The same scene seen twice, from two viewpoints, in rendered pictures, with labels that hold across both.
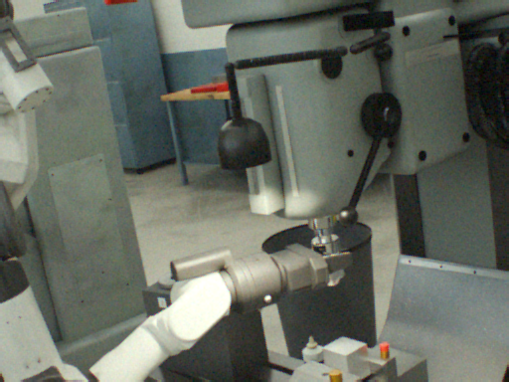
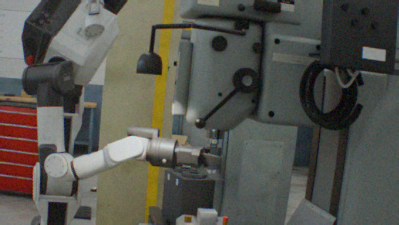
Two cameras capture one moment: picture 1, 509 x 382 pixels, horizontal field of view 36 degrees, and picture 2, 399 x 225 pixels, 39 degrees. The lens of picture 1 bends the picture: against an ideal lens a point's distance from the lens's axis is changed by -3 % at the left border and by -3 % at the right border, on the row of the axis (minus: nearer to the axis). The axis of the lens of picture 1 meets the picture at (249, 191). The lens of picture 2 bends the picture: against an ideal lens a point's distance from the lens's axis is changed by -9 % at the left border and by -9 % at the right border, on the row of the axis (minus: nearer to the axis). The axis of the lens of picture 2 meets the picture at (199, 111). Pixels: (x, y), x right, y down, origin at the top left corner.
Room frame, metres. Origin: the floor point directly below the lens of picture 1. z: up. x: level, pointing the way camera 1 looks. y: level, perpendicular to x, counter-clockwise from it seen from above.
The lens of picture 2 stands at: (-0.30, -0.95, 1.45)
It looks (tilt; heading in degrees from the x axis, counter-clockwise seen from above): 3 degrees down; 30
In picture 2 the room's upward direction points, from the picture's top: 5 degrees clockwise
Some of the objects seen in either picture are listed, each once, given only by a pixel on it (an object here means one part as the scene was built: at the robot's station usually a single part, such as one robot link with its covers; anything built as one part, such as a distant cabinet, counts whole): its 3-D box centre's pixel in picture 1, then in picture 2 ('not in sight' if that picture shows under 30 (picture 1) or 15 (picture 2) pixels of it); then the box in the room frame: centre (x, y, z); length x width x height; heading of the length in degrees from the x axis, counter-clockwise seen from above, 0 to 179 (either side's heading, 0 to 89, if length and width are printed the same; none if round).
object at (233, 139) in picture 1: (242, 140); (149, 63); (1.07, 0.00, 1.48); 0.07 x 0.07 x 0.06
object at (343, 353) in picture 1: (346, 360); (206, 219); (1.27, -0.12, 1.03); 0.06 x 0.05 x 0.06; 37
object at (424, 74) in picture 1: (383, 89); (283, 80); (1.40, -0.26, 1.47); 0.24 x 0.19 x 0.26; 39
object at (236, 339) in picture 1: (204, 322); (187, 196); (1.59, 0.14, 1.02); 0.22 x 0.12 x 0.20; 50
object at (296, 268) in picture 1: (279, 276); (181, 155); (1.25, -0.03, 1.22); 0.13 x 0.12 x 0.10; 21
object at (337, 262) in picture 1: (336, 264); (210, 159); (1.25, -0.12, 1.22); 0.06 x 0.02 x 0.03; 111
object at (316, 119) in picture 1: (308, 111); (221, 72); (1.28, -0.11, 1.47); 0.21 x 0.19 x 0.32; 39
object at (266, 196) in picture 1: (257, 143); (182, 77); (1.21, -0.03, 1.45); 0.04 x 0.04 x 0.21; 39
